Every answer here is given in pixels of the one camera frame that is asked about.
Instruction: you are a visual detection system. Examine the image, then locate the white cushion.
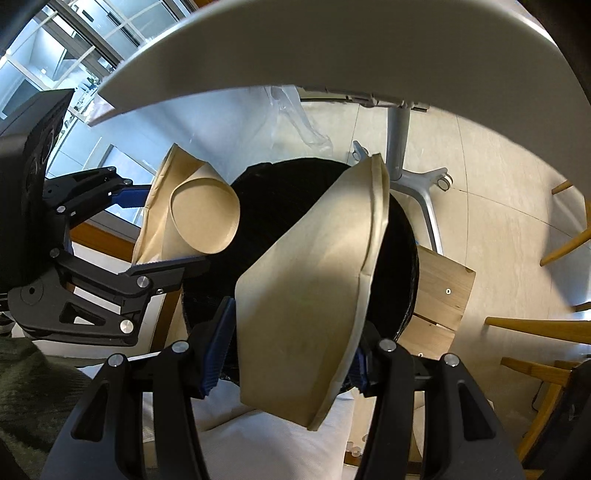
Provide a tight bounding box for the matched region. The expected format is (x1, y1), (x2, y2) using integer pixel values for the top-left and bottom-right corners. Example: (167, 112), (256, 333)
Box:
(139, 383), (426, 480)

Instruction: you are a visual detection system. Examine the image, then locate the large glass window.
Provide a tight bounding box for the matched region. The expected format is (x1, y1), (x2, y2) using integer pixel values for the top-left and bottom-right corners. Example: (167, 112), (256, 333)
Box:
(0, 0), (176, 227)

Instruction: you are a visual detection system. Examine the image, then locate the wooden crate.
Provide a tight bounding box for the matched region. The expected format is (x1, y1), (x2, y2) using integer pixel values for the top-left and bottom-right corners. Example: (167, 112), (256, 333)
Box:
(397, 244), (477, 361)

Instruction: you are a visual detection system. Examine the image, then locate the clear plastic bag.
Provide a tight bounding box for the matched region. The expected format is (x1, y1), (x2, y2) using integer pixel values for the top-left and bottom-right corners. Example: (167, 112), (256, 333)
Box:
(270, 85), (335, 148)

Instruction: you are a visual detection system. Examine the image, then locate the wooden chair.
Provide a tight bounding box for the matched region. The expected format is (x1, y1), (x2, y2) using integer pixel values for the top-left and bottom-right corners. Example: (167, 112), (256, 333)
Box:
(485, 300), (591, 480)
(539, 179), (591, 267)

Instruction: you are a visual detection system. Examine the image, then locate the black trash bin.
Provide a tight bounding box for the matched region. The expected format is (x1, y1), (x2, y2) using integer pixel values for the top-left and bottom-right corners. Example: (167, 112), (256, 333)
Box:
(180, 157), (421, 398)

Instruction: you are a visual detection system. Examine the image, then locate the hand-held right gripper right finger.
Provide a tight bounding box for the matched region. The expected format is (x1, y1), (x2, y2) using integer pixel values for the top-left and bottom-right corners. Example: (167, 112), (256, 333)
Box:
(347, 322), (528, 480)

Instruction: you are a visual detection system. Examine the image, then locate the dark green cloth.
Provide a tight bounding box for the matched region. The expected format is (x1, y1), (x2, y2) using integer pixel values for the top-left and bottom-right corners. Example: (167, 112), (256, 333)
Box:
(0, 339), (93, 467)

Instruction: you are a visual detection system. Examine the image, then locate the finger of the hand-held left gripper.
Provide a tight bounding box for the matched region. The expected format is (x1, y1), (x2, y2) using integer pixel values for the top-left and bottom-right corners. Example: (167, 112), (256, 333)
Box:
(44, 167), (154, 223)
(8, 250), (212, 348)

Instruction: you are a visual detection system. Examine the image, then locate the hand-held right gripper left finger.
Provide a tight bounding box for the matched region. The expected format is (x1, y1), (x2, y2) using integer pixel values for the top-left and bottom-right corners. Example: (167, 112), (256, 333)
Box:
(39, 296), (237, 480)

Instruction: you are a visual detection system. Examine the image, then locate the white round table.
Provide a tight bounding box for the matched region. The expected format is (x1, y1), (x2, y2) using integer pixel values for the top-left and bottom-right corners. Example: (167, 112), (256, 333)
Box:
(87, 0), (575, 259)

